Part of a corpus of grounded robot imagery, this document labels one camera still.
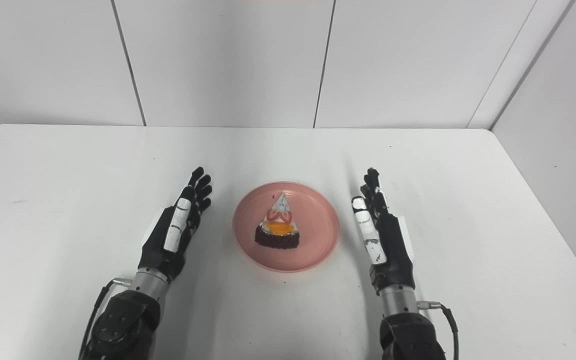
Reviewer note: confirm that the pink plate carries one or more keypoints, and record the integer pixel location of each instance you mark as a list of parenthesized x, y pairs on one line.
[(286, 226)]

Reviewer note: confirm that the chocolate cake slice with fruit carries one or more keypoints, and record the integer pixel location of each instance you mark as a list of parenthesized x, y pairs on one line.
[(278, 227)]

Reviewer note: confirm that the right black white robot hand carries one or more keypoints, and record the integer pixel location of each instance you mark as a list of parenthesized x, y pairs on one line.
[(385, 245)]

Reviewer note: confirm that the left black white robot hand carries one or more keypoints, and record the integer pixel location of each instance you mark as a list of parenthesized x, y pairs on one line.
[(173, 235)]

